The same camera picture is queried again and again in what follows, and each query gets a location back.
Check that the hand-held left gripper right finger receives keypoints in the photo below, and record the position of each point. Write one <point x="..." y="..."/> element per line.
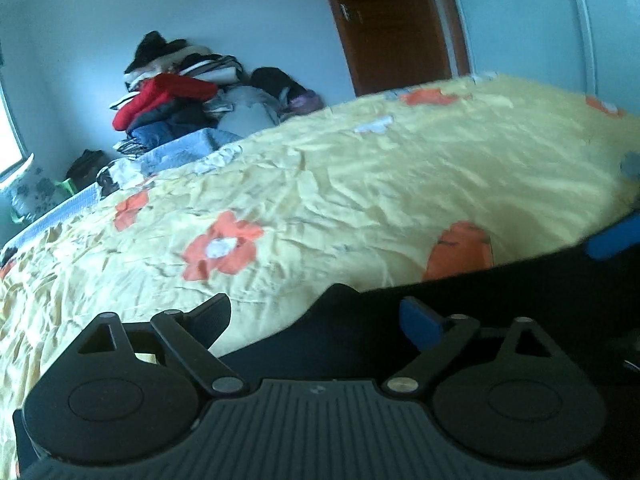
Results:
<point x="417" y="322"/>

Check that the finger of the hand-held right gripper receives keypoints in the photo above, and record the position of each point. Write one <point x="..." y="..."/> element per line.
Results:
<point x="612" y="242"/>

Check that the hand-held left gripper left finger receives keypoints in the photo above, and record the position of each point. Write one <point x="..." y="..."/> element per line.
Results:
<point x="212" y="317"/>

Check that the black pants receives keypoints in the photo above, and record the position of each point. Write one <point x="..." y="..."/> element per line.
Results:
<point x="360" y="335"/>

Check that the yellow floral bed sheet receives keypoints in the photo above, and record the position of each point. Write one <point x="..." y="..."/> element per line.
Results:
<point x="350" y="185"/>

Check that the black and white cloth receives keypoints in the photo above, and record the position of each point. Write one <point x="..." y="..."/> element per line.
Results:
<point x="106" y="180"/>

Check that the dark cloth heap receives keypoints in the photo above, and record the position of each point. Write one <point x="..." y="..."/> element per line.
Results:
<point x="87" y="165"/>

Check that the grey cloth bundle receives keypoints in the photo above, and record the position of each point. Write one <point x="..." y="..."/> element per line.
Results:
<point x="247" y="110"/>

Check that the floral pillow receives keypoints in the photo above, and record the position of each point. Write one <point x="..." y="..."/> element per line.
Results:
<point x="35" y="192"/>

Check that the white vertical pipe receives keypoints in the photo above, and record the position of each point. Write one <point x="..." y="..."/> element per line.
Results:
<point x="585" y="25"/>

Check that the pile of folded clothes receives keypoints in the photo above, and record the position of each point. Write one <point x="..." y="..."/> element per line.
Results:
<point x="165" y="92"/>

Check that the purple cloth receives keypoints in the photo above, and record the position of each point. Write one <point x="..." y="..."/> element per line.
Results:
<point x="305" y="102"/>

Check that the window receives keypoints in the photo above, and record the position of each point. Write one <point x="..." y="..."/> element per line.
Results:
<point x="10" y="140"/>

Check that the brown wooden door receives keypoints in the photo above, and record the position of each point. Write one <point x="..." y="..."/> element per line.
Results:
<point x="390" y="25"/>

